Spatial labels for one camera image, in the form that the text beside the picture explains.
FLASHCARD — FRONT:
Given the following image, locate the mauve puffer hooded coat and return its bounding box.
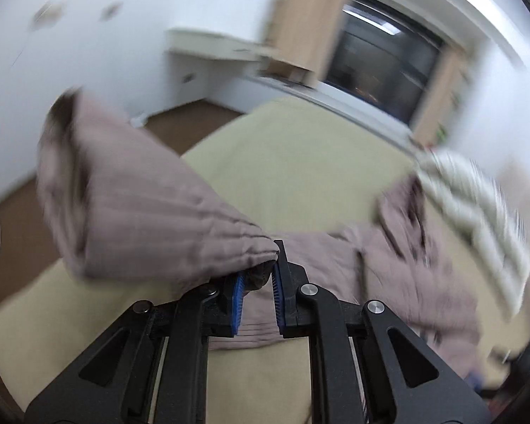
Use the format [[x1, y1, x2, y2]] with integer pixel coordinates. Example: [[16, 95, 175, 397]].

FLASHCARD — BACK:
[[37, 89, 482, 377]]

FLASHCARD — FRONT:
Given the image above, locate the white folded duvet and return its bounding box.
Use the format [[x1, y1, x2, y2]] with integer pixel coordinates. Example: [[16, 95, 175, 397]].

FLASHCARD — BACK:
[[416, 148, 530, 320]]

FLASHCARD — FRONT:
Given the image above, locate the olive green bed sheet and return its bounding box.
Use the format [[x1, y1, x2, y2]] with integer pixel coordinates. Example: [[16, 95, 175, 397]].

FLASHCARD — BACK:
[[0, 96, 530, 424]]

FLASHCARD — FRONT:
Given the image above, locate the beige padded headboard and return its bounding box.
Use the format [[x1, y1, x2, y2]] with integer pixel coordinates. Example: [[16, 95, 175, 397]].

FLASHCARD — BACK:
[[498, 160, 530, 234]]

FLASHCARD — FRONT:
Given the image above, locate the right beige curtain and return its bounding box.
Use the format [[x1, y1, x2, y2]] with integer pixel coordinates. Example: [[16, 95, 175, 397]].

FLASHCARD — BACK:
[[410, 45, 471, 147]]

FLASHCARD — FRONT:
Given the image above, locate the beige curtain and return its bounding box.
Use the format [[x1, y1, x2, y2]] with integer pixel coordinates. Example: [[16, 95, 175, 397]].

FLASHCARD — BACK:
[[266, 0, 349, 89], [410, 45, 471, 147]]

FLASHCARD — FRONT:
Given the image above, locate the small folding lap table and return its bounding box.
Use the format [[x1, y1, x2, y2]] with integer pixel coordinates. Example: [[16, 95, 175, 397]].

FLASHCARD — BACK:
[[260, 58, 318, 88]]

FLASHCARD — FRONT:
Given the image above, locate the dark window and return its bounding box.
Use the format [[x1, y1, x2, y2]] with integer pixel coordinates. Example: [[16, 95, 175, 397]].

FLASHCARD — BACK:
[[324, 0, 444, 125]]

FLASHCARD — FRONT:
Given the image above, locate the left beige curtain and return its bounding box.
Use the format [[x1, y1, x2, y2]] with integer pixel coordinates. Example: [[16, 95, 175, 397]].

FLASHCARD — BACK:
[[266, 0, 349, 89]]

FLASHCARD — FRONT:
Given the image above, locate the black plug wall outlet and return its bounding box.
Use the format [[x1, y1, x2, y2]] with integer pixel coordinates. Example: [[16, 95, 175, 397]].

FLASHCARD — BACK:
[[182, 73, 196, 84]]

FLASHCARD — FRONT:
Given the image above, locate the white wall-mounted desk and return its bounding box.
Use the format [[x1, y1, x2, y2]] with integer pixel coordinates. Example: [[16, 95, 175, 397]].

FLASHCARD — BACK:
[[166, 28, 273, 61]]

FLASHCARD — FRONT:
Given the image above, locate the wall power socket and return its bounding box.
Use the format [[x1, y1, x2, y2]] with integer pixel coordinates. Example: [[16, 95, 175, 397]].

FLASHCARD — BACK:
[[100, 1, 122, 21]]

